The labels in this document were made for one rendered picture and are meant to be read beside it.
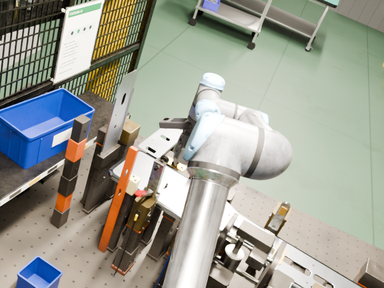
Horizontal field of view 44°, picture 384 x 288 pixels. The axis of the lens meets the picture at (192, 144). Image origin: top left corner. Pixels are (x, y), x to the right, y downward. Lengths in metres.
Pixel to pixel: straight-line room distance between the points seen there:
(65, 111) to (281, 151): 1.02
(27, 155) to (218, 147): 0.78
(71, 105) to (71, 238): 0.50
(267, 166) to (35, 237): 1.09
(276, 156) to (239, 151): 0.08
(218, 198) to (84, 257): 0.94
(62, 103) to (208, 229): 1.01
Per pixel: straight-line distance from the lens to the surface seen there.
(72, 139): 1.62
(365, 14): 9.59
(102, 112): 1.96
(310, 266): 1.73
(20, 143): 1.57
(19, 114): 1.71
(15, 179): 1.58
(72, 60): 1.86
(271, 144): 1.00
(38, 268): 1.72
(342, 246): 2.42
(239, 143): 0.98
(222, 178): 0.97
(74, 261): 1.81
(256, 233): 1.43
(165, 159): 1.50
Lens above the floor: 2.10
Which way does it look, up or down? 33 degrees down
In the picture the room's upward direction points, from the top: 22 degrees clockwise
